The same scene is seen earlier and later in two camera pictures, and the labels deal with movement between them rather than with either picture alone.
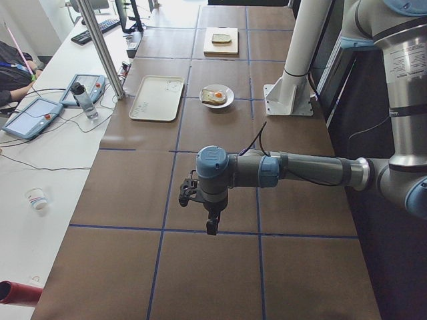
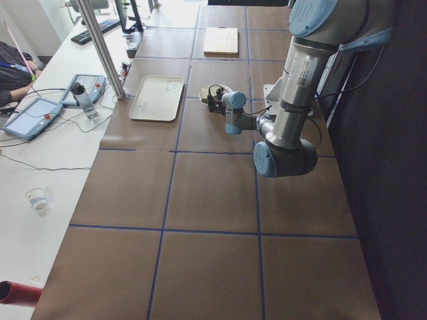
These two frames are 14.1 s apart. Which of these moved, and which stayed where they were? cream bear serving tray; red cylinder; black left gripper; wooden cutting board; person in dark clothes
Moved: black left gripper
Stayed: red cylinder; cream bear serving tray; person in dark clothes; wooden cutting board
